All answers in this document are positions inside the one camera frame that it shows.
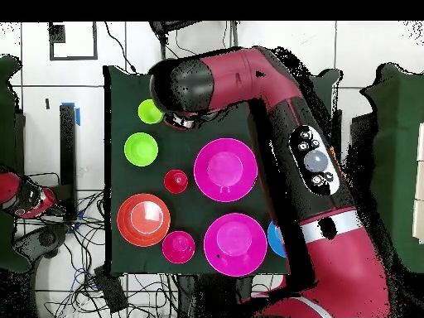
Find black post with blue tape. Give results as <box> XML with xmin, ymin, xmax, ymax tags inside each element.
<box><xmin>59</xmin><ymin>101</ymin><xmax>81</xmax><ymax>221</ymax></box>

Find lime green plastic cup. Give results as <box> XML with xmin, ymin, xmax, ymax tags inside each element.
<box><xmin>137</xmin><ymin>99</ymin><xmax>166</xmax><ymax>125</ymax></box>

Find red plastic cup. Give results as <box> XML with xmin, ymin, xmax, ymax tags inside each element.
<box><xmin>163</xmin><ymin>169</ymin><xmax>190</xmax><ymax>195</ymax></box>

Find black power box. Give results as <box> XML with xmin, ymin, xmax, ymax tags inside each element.
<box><xmin>93</xmin><ymin>265</ymin><xmax>129</xmax><ymax>314</ymax></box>

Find black square frame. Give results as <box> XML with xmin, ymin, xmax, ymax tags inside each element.
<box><xmin>48</xmin><ymin>22</ymin><xmax>99</xmax><ymax>61</ymax></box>

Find black metal stand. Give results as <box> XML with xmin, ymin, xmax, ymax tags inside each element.
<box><xmin>148</xmin><ymin>21</ymin><xmax>240</xmax><ymax>61</ymax></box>

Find small magenta bowl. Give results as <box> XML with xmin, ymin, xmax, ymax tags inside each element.
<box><xmin>161</xmin><ymin>230</ymin><xmax>197</xmax><ymax>265</ymax></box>

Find red-orange wide bowl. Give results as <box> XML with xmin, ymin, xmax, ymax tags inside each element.
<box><xmin>116</xmin><ymin>192</ymin><xmax>171</xmax><ymax>248</ymax></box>

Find cable bundle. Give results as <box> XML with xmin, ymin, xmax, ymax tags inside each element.
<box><xmin>14</xmin><ymin>190</ymin><xmax>180</xmax><ymax>318</ymax></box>

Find black pedestal foot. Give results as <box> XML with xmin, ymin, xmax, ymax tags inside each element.
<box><xmin>12</xmin><ymin>223</ymin><xmax>70</xmax><ymax>261</ymax></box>

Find light blue bowl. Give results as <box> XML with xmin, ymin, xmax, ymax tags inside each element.
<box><xmin>267</xmin><ymin>220</ymin><xmax>287</xmax><ymax>258</ymax></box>

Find large pink bowl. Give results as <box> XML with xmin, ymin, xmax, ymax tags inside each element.
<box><xmin>193</xmin><ymin>137</ymin><xmax>259</xmax><ymax>204</ymax></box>
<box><xmin>203</xmin><ymin>212</ymin><xmax>268</xmax><ymax>278</ymax></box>

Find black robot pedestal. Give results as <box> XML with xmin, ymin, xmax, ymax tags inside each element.
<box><xmin>176</xmin><ymin>274</ymin><xmax>253</xmax><ymax>318</ymax></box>

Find dark green table cloth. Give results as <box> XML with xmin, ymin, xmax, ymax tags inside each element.
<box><xmin>0</xmin><ymin>54</ymin><xmax>32</xmax><ymax>274</ymax></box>
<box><xmin>359</xmin><ymin>62</ymin><xmax>424</xmax><ymax>274</ymax></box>
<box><xmin>103</xmin><ymin>65</ymin><xmax>342</xmax><ymax>277</ymax></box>

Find white boxes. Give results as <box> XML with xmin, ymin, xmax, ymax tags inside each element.
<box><xmin>412</xmin><ymin>122</ymin><xmax>424</xmax><ymax>244</ymax></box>

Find small green bowl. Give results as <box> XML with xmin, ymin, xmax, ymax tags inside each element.
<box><xmin>123</xmin><ymin>132</ymin><xmax>159</xmax><ymax>167</ymax></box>

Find thin black cable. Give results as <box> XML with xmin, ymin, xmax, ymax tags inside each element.
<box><xmin>104</xmin><ymin>22</ymin><xmax>137</xmax><ymax>75</ymax></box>

